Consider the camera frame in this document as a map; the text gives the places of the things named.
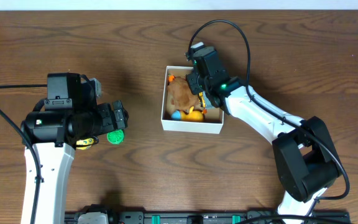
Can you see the grey yellow toy car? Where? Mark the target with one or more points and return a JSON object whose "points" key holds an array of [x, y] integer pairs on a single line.
{"points": [[204, 102]]}

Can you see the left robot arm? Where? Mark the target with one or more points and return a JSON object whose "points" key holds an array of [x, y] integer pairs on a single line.
{"points": [[53, 131]]}

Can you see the white cardboard box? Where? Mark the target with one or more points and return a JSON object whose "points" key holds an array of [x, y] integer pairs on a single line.
{"points": [[213, 119]]}

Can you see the green ridged disc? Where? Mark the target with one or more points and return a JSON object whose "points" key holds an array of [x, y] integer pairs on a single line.
{"points": [[115, 137]]}

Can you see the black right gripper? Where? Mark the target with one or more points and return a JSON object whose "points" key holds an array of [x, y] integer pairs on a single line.
{"points": [[192, 83]]}

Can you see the orange rubber duck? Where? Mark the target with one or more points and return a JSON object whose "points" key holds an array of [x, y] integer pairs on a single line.
{"points": [[191, 116]]}

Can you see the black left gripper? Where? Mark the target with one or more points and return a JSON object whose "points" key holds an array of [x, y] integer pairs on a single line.
{"points": [[119, 115]]}

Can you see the brown plush teddy bear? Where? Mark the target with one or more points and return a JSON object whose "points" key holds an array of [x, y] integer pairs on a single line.
{"points": [[180, 96]]}

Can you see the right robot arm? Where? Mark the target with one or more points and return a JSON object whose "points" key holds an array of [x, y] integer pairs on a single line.
{"points": [[306, 159]]}

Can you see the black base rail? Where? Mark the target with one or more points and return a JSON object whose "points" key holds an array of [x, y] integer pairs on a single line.
{"points": [[102, 214]]}

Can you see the yellow letter ball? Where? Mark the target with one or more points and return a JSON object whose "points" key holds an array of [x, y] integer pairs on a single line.
{"points": [[84, 144]]}

